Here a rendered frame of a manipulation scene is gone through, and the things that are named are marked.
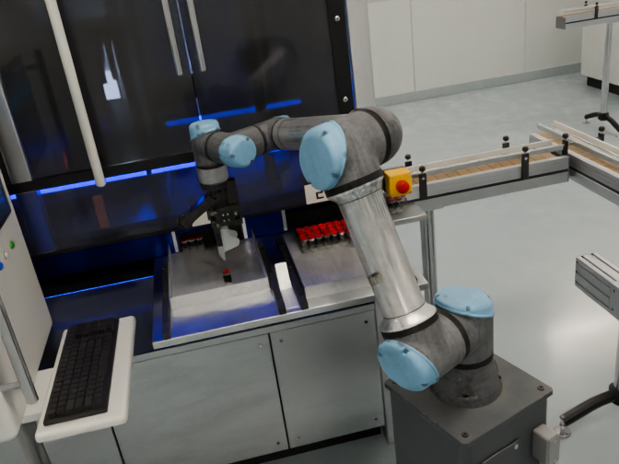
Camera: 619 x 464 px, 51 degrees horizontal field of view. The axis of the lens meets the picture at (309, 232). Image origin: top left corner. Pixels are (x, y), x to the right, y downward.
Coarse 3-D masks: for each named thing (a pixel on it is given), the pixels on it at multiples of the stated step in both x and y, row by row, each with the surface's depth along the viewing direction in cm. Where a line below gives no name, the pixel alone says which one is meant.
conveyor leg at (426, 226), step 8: (440, 208) 217; (432, 216) 221; (424, 224) 221; (432, 224) 222; (424, 232) 223; (432, 232) 223; (424, 240) 224; (432, 240) 224; (424, 248) 226; (432, 248) 225; (424, 256) 227; (432, 256) 226; (424, 264) 229; (432, 264) 228; (424, 272) 230; (432, 272) 229; (432, 280) 230; (432, 288) 232; (424, 296) 236; (432, 296) 233; (432, 304) 234
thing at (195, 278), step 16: (240, 240) 202; (176, 256) 197; (192, 256) 196; (208, 256) 194; (240, 256) 192; (256, 256) 190; (176, 272) 187; (192, 272) 186; (208, 272) 185; (240, 272) 182; (256, 272) 181; (176, 288) 178; (192, 288) 177; (208, 288) 176; (224, 288) 169; (240, 288) 170; (256, 288) 171; (176, 304) 168; (192, 304) 169
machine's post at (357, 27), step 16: (352, 0) 173; (352, 16) 174; (352, 32) 176; (368, 32) 177; (352, 48) 178; (368, 48) 179; (352, 64) 180; (368, 64) 181; (352, 80) 183; (368, 80) 182; (368, 96) 184; (384, 384) 226; (384, 400) 229; (384, 432) 239
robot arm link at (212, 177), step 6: (216, 168) 159; (222, 168) 160; (198, 174) 161; (204, 174) 160; (210, 174) 159; (216, 174) 160; (222, 174) 160; (204, 180) 160; (210, 180) 160; (216, 180) 160; (222, 180) 161
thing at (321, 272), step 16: (304, 256) 186; (320, 256) 185; (336, 256) 184; (352, 256) 183; (304, 272) 178; (320, 272) 177; (336, 272) 176; (352, 272) 174; (304, 288) 164; (320, 288) 164; (336, 288) 165; (352, 288) 166
